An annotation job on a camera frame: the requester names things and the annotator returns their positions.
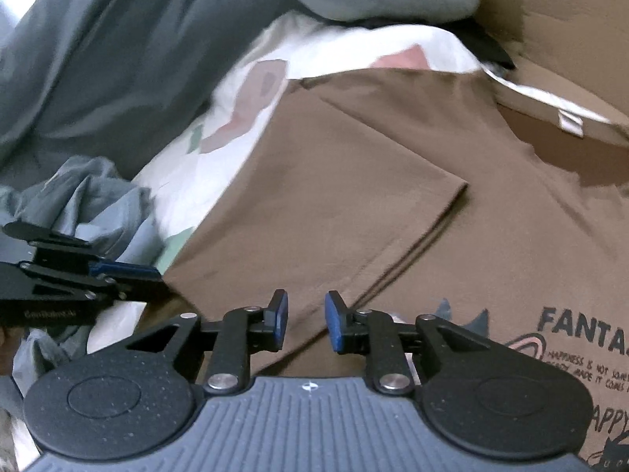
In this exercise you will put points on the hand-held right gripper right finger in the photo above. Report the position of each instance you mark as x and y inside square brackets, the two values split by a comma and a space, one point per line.
[334, 322]

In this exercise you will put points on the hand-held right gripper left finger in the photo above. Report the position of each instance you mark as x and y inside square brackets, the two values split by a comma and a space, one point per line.
[280, 317]

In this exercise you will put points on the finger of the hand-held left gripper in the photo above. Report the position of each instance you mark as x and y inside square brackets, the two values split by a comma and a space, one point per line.
[142, 291]
[128, 271]

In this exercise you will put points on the brown printed t-shirt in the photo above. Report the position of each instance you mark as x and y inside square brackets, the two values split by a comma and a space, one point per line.
[393, 182]

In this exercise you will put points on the grey-blue garment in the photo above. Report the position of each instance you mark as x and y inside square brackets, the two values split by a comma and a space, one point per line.
[98, 196]

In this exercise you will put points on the dark green blanket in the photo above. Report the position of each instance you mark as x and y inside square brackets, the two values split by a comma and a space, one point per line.
[123, 59]

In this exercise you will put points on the bear-print cream blanket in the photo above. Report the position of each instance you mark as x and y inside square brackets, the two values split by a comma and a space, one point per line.
[344, 44]

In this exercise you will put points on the small black cloth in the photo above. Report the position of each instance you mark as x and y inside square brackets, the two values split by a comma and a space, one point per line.
[486, 51]

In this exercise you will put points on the flat cardboard sheet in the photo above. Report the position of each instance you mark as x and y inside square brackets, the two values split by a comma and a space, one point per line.
[565, 34]

